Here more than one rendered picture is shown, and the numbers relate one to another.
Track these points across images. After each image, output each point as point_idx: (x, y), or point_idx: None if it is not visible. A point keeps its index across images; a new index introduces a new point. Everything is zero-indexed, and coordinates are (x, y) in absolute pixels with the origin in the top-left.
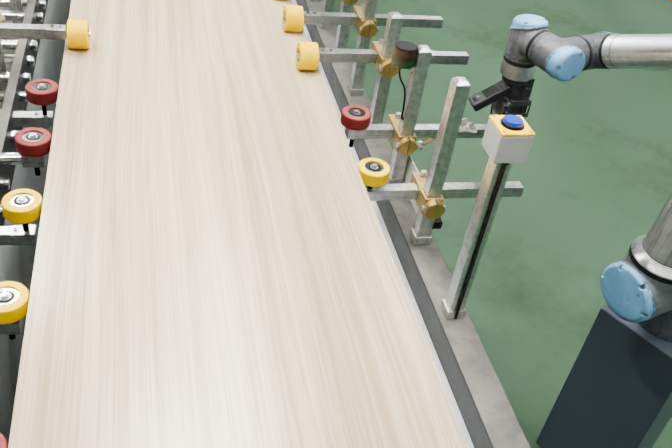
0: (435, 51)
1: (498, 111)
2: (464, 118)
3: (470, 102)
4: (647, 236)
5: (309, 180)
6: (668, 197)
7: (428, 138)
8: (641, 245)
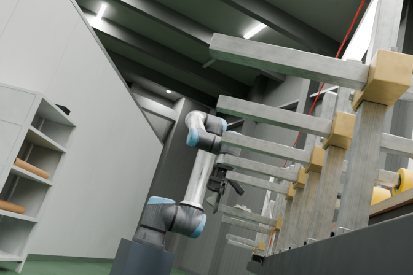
0: (252, 177)
1: (224, 192)
2: (239, 205)
3: (244, 192)
4: (201, 201)
5: None
6: (206, 182)
7: (271, 215)
8: (201, 205)
